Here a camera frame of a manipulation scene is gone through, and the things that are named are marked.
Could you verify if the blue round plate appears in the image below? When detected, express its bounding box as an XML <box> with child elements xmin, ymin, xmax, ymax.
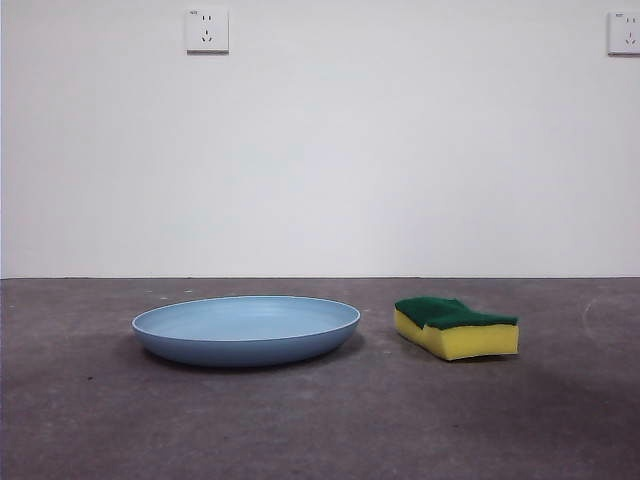
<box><xmin>131</xmin><ymin>295</ymin><xmax>362</xmax><ymax>369</ymax></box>

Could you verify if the yellow sponge with green pad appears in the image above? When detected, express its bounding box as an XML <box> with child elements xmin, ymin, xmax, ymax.
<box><xmin>393</xmin><ymin>296</ymin><xmax>520</xmax><ymax>363</ymax></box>

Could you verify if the white wall socket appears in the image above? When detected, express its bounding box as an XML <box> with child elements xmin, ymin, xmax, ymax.
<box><xmin>185</xmin><ymin>7</ymin><xmax>231</xmax><ymax>56</ymax></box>
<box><xmin>607</xmin><ymin>10</ymin><xmax>640</xmax><ymax>57</ymax></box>

